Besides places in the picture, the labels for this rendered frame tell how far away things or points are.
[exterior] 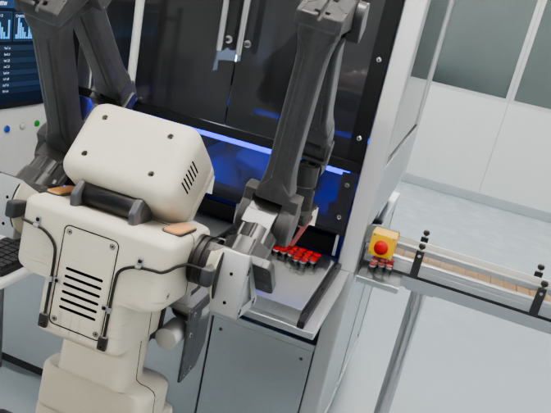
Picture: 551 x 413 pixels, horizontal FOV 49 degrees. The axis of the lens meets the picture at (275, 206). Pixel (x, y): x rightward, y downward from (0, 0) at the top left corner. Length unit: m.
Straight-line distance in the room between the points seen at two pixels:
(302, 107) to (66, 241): 0.44
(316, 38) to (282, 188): 0.26
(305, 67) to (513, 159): 5.48
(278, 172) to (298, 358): 1.07
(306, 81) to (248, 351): 1.25
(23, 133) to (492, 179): 5.16
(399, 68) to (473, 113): 4.65
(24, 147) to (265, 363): 1.01
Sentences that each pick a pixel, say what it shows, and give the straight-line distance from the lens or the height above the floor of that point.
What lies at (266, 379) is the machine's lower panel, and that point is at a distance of 2.09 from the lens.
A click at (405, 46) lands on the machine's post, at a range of 1.68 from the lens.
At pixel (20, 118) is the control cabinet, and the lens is 1.91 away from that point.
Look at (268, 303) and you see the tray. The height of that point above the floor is 0.90.
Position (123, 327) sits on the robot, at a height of 1.07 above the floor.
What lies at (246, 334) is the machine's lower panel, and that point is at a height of 0.55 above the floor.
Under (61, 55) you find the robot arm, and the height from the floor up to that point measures 1.46.
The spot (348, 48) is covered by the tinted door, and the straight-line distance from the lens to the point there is 1.72.
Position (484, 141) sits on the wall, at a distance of 6.35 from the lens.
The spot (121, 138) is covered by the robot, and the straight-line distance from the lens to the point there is 1.03.
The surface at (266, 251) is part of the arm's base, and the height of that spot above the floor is 1.22.
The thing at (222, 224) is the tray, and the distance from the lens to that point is 1.97.
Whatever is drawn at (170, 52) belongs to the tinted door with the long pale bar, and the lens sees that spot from 1.91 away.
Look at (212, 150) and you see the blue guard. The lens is 1.87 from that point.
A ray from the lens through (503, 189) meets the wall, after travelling 6.45.
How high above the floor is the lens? 1.63
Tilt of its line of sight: 20 degrees down
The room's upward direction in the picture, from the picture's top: 12 degrees clockwise
